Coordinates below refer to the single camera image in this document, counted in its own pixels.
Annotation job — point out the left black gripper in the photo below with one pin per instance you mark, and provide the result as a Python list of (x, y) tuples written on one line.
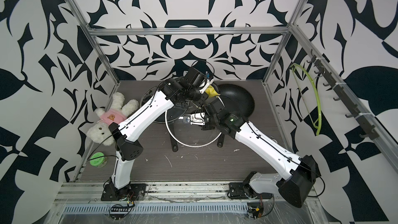
[(202, 97)]

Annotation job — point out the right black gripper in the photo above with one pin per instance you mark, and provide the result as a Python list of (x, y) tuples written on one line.
[(206, 126)]

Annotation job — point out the glass pot lid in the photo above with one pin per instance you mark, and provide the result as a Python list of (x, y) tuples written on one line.
[(195, 136), (149, 99)]

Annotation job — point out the yellow cleaning cloth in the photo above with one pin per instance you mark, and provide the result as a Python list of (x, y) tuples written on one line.
[(211, 91)]

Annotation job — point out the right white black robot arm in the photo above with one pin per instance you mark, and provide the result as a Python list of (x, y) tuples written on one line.
[(296, 175)]

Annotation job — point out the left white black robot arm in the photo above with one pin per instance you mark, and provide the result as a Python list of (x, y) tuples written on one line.
[(127, 133)]

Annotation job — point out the right black frying pan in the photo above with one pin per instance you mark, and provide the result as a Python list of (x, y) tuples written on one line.
[(237, 98)]

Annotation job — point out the black frying pan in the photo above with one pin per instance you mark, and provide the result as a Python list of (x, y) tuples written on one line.
[(237, 98), (173, 141)]

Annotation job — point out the left black frying pan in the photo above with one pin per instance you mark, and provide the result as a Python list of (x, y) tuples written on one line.
[(173, 141)]

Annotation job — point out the white teddy bear pink shirt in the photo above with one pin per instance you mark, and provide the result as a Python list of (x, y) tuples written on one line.
[(118, 112)]

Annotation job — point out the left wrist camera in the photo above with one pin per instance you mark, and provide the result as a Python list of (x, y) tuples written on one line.
[(206, 83)]

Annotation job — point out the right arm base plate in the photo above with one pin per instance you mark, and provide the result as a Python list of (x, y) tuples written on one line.
[(241, 191)]

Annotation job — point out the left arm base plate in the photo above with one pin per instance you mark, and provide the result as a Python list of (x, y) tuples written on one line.
[(130, 192)]

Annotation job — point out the black wall hook rack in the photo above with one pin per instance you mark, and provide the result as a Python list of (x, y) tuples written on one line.
[(356, 109)]

